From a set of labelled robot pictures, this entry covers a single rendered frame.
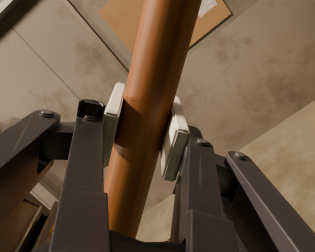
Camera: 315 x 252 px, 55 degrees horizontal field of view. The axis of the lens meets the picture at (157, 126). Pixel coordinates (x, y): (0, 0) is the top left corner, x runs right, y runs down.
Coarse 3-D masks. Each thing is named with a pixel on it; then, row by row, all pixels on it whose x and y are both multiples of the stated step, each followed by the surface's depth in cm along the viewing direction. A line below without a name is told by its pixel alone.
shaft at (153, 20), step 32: (160, 0) 15; (192, 0) 15; (160, 32) 16; (192, 32) 17; (160, 64) 16; (128, 96) 17; (160, 96) 17; (128, 128) 18; (160, 128) 18; (128, 160) 18; (128, 192) 19; (128, 224) 20
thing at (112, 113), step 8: (120, 88) 19; (112, 96) 17; (120, 96) 18; (112, 104) 16; (120, 104) 17; (104, 112) 15; (112, 112) 15; (104, 120) 15; (112, 120) 15; (104, 128) 15; (112, 128) 15; (104, 136) 15; (112, 136) 15; (104, 144) 15; (112, 144) 15; (104, 152) 15; (104, 160) 15
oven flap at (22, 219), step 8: (16, 208) 183; (24, 208) 186; (32, 208) 190; (40, 208) 191; (16, 216) 178; (24, 216) 181; (32, 216) 185; (8, 224) 170; (16, 224) 173; (24, 224) 176; (32, 224) 177; (0, 232) 163; (8, 232) 166; (16, 232) 169; (24, 232) 170; (0, 240) 159; (8, 240) 162; (16, 240) 165; (0, 248) 156; (8, 248) 158; (16, 248) 158
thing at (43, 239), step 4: (56, 208) 187; (52, 216) 180; (44, 220) 189; (52, 220) 178; (40, 224) 190; (48, 224) 173; (40, 228) 182; (48, 228) 171; (36, 232) 184; (44, 232) 167; (48, 232) 169; (36, 236) 176; (44, 236) 165; (32, 240) 177; (40, 240) 161; (44, 240) 163; (32, 244) 170; (40, 244) 159; (28, 248) 172
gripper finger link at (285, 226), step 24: (240, 168) 13; (240, 192) 12; (264, 192) 12; (240, 216) 12; (264, 216) 11; (288, 216) 10; (240, 240) 12; (264, 240) 10; (288, 240) 9; (312, 240) 9
